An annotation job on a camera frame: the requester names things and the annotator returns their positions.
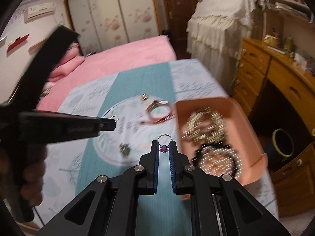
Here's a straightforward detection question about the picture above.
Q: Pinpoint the black bead bracelet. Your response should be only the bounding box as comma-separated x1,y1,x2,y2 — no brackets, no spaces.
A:
191,142,243,179

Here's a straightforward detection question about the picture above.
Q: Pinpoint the silver ring purple stone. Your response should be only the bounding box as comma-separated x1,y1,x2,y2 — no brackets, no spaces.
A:
157,134,172,153

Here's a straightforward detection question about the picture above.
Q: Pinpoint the silver rhinestone jewelry pile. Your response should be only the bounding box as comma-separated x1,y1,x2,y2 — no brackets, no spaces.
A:
182,107,227,144

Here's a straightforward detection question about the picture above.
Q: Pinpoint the red braided string bracelet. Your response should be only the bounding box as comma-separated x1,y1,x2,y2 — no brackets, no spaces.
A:
139,100,176,125

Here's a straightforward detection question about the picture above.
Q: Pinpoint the gold round brooch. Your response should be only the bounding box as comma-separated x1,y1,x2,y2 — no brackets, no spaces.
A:
140,93,148,101

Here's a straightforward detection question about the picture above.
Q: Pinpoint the left hand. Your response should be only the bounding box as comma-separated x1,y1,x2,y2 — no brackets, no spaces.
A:
0,144,48,208

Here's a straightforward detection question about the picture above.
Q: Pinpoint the folded pink quilt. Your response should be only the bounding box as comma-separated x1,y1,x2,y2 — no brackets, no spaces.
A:
47,43,85,83

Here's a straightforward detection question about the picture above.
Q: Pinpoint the dark ornate earring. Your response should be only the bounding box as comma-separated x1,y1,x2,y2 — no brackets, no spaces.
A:
120,143,131,157

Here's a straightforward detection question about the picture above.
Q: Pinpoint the white air conditioner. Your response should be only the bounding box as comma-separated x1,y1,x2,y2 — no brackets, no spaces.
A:
25,2,56,21

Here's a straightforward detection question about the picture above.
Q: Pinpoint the pink plastic tray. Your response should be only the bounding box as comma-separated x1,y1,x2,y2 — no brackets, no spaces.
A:
174,97,268,186

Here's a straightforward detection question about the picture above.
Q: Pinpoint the white floral wardrobe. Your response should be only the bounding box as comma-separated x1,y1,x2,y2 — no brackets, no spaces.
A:
65,0,160,55

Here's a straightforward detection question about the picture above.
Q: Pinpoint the teal white floral tablecloth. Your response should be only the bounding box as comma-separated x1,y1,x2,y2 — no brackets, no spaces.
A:
37,59,278,225

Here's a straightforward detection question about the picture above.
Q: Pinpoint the round black stool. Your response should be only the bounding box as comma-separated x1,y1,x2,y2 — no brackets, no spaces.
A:
264,128,294,164

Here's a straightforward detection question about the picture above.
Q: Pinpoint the pink bed blanket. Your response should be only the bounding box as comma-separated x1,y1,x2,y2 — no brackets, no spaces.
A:
37,35,177,112

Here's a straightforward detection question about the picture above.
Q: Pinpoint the wooden desk with drawers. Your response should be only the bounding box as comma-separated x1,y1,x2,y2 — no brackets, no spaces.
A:
233,37,314,217

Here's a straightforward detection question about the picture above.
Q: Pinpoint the cream lace furniture cover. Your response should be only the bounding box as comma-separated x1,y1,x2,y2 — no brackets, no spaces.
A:
186,0,265,93

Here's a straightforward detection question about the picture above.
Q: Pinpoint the red wall shelf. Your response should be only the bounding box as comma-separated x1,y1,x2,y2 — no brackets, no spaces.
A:
6,34,29,53

